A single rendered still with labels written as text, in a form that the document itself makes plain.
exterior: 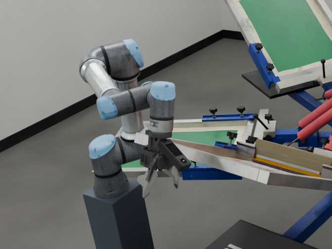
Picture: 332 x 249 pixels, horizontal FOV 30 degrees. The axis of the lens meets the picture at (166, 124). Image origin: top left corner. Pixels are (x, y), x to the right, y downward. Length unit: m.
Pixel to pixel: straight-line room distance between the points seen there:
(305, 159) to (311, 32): 1.56
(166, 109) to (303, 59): 1.99
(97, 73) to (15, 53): 3.95
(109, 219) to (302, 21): 1.95
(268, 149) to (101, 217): 0.75
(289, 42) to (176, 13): 3.73
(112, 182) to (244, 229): 0.60
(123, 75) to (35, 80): 3.93
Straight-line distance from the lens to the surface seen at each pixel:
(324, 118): 3.10
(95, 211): 2.65
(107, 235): 2.68
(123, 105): 1.95
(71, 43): 6.43
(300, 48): 3.82
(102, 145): 2.50
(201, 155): 2.03
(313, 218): 2.79
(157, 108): 1.88
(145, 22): 7.08
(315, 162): 2.47
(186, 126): 3.60
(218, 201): 4.64
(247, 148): 2.62
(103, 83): 2.06
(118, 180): 2.57
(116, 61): 2.29
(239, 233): 2.67
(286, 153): 2.54
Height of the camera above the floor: 2.52
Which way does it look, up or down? 25 degrees down
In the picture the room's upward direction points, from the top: 10 degrees counter-clockwise
